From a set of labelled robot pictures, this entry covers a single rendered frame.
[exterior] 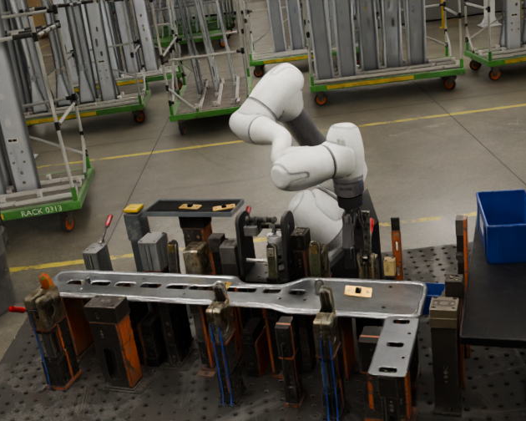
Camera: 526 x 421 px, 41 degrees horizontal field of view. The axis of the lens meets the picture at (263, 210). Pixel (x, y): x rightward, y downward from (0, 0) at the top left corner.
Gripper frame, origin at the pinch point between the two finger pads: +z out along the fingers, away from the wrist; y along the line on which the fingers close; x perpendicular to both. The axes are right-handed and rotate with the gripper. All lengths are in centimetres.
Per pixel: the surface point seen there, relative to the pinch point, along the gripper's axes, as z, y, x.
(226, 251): 7, -15, -50
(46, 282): 6, 16, -105
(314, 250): 5.6, -14.3, -17.4
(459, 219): -5.9, -14.5, 30.0
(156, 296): 14, 7, -68
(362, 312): 13.9, 10.6, 3.4
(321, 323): 9.7, 24.8, -5.2
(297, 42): 73, -920, -294
